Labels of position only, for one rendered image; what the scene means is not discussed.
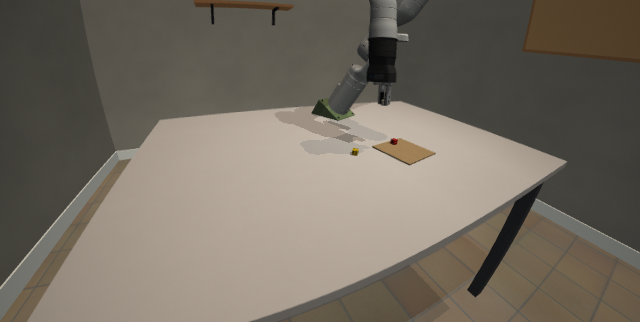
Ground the tan flat mat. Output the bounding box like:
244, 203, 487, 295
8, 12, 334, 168
372, 138, 436, 166

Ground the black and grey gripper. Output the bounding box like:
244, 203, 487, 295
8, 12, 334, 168
367, 18, 409, 105

